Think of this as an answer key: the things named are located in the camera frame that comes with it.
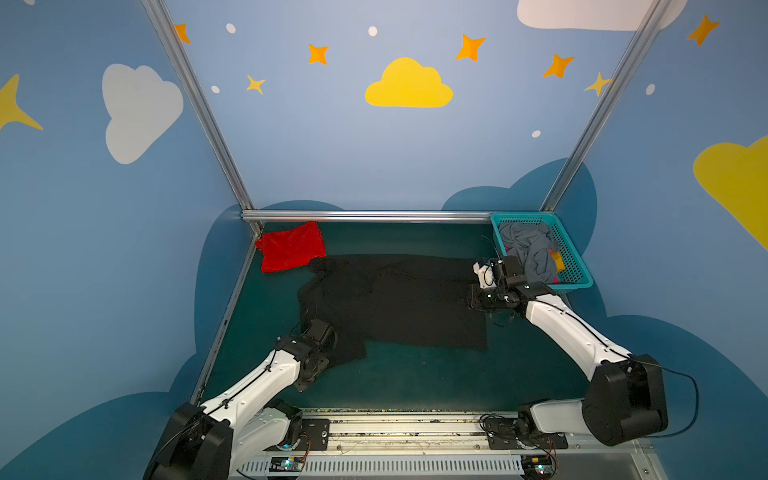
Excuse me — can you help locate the yellow garment in basket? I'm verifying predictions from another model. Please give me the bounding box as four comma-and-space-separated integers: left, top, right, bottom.
550, 250, 566, 272

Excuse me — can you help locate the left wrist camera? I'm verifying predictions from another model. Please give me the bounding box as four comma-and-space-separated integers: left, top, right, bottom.
304, 319, 338, 351

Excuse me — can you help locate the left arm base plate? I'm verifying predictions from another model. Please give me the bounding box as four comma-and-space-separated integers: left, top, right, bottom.
267, 418, 330, 451

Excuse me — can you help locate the right aluminium corner post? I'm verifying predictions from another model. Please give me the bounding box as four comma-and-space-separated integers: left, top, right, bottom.
539, 0, 673, 213

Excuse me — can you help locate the green circuit board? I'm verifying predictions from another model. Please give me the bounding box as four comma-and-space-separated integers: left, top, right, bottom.
521, 456, 557, 480
268, 457, 305, 474

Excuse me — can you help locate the black printed t shirt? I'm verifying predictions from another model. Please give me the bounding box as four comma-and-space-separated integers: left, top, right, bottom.
297, 254, 488, 367

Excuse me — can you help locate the horizontal aluminium frame rail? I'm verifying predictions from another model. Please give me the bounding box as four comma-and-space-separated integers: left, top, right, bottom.
241, 210, 493, 224

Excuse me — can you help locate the left side floor rail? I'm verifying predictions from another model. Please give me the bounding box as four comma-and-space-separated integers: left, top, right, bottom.
190, 237, 256, 405

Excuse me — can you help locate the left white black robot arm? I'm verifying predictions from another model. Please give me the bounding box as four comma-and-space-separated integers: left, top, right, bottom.
143, 327, 337, 479

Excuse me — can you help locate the grey t shirt in basket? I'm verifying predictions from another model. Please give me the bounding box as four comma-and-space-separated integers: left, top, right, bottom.
498, 222, 560, 285

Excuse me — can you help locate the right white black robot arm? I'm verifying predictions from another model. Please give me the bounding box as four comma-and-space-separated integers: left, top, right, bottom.
469, 283, 668, 448

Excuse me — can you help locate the right green circuit board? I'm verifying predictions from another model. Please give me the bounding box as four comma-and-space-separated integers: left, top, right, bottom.
521, 456, 557, 480

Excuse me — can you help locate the red folded t shirt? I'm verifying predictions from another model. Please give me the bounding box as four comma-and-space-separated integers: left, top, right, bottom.
254, 221, 327, 273

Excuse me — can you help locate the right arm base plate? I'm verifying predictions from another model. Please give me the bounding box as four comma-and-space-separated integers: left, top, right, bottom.
478, 415, 568, 451

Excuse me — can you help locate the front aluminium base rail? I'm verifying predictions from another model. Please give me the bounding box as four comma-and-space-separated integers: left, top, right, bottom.
231, 408, 667, 479

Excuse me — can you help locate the teal plastic basket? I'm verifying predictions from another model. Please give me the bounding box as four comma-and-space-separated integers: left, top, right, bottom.
491, 212, 594, 293

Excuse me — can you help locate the left green circuit board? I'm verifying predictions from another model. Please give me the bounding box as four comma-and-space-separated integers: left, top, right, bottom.
268, 457, 305, 474

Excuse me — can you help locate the left aluminium corner post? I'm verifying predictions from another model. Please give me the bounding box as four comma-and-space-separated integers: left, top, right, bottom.
141, 0, 253, 210

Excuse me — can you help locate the aluminium corner post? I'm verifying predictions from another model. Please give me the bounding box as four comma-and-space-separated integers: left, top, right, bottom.
539, 0, 673, 213
141, 0, 253, 210

